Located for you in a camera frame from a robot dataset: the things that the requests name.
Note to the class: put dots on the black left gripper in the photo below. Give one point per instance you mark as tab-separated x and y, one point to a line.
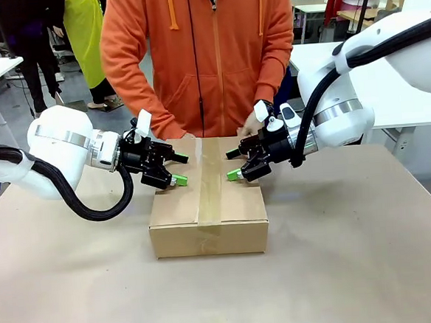
145	162

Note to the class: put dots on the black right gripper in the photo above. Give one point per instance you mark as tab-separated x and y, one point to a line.
270	148

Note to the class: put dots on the brown cardboard box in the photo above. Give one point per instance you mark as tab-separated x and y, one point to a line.
174	208

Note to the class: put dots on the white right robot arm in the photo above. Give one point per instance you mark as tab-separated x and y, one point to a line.
408	55

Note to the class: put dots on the person right forearm orange sleeve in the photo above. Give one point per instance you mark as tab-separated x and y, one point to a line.
149	110

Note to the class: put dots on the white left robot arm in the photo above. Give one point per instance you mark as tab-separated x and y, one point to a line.
59	143

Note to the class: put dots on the person left forearm orange sleeve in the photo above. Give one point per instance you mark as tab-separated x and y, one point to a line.
270	80

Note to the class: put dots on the person right hand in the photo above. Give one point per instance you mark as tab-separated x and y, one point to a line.
188	136

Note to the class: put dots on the person left hand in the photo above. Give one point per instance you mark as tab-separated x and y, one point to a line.
250	126

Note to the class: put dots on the brown packing tape strip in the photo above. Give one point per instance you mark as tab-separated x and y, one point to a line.
208	191

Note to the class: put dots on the black wristwatch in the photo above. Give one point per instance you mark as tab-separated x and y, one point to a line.
268	103

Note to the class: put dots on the orange hoodie torso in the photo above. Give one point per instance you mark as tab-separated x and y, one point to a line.
208	58

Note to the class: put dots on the person in yellow-green apron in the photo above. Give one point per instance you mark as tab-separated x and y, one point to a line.
87	41

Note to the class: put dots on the white background workbench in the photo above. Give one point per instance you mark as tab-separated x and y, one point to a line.
312	8

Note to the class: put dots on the person in dark clothes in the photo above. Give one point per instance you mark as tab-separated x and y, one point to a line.
33	41

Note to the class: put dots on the black tripod pole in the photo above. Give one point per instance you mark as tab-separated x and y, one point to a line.
361	3

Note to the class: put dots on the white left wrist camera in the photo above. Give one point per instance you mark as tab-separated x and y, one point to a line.
143	124

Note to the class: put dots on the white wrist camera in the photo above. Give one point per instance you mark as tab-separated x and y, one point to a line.
262	112
143	124

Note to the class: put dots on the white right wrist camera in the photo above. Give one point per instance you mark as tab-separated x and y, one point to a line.
262	112

